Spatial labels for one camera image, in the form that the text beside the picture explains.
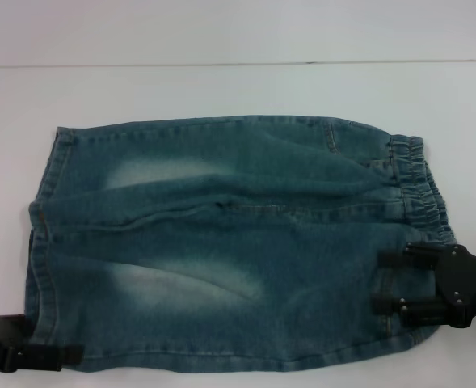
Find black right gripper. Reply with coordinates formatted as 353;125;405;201
371;242;476;328

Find blue denim shorts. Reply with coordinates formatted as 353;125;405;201
23;115;459;375

